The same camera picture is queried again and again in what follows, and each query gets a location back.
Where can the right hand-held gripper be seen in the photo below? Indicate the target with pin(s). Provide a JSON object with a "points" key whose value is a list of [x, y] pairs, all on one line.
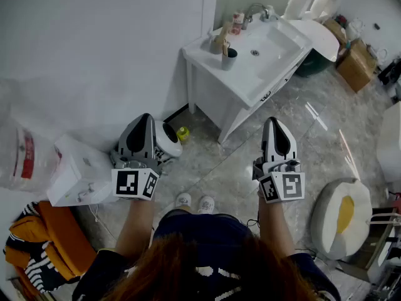
{"points": [[288, 185]]}

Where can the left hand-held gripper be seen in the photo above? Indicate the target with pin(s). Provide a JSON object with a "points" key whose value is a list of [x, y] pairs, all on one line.
{"points": [[134, 183]]}

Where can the grey cup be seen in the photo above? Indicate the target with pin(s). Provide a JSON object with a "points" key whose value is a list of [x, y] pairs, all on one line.
{"points": [[229, 62]]}

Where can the tan toothbrush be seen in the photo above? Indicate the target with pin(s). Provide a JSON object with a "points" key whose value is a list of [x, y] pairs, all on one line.
{"points": [[226, 48], [223, 31]]}

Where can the beige cup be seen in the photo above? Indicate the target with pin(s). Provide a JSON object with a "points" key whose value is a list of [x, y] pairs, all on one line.
{"points": [[215, 46]]}

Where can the person's left forearm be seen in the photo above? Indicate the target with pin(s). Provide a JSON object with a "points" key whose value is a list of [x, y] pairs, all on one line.
{"points": [[134, 224]]}

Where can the person's right forearm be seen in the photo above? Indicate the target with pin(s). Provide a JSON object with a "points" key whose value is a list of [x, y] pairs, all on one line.
{"points": [[275, 227]]}

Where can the white round appliance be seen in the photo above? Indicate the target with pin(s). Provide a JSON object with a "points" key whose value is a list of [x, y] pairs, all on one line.
{"points": [[169, 143]]}

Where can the yellow-green bottle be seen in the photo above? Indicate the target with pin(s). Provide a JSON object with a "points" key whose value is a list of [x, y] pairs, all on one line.
{"points": [[183, 134]]}

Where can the white rectangular box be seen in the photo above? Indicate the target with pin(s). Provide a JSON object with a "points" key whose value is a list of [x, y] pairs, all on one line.
{"points": [[81, 171]]}

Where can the person's left white slipper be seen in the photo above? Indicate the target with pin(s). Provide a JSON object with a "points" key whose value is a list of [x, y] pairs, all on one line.
{"points": [[183, 200]]}

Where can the person's white slipper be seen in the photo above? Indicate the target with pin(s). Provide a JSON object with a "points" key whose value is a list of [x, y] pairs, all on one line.
{"points": [[183, 200], [206, 204]]}

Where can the white washbasin cabinet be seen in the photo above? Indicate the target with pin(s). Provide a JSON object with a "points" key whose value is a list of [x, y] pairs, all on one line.
{"points": [[238, 83]]}

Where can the dark green bin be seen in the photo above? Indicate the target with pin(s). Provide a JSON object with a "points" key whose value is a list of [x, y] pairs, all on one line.
{"points": [[313, 64]]}

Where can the white egg-shaped cushion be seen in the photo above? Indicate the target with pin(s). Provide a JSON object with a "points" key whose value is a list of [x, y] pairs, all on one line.
{"points": [[329, 224]]}

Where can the person's right white slipper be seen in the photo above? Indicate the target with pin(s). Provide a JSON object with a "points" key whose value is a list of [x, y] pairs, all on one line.
{"points": [[206, 204]]}

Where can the person's dark navy shirt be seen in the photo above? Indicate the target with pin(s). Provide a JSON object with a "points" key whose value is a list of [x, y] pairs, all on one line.
{"points": [[206, 227]]}

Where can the clear plastic bag red label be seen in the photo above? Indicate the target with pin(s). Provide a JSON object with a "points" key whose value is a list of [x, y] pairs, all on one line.
{"points": [[28, 149]]}

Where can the large cardboard box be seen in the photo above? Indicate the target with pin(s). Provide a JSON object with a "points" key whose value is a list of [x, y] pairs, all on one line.
{"points": [[355, 66]]}

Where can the white round table top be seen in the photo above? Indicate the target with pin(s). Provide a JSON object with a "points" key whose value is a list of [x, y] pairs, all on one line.
{"points": [[322, 38]]}

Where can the orange striped jacket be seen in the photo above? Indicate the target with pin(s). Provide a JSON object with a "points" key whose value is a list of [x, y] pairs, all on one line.
{"points": [[59, 237]]}

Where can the small cardboard box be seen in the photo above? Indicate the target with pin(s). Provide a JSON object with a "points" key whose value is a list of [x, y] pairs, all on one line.
{"points": [[335, 28]]}

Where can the white bottle with red label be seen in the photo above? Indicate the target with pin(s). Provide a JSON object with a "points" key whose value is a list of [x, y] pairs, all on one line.
{"points": [[237, 22]]}

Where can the black device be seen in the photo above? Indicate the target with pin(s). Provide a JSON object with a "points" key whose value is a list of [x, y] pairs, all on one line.
{"points": [[390, 72]]}

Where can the white kettle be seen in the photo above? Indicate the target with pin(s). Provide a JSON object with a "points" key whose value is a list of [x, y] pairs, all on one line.
{"points": [[355, 30]]}

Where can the chrome faucet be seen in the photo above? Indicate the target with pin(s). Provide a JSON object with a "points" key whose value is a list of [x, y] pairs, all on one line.
{"points": [[255, 9]]}

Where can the metal storage rack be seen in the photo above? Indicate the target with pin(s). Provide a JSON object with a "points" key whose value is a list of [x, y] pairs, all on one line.
{"points": [[385, 256]]}

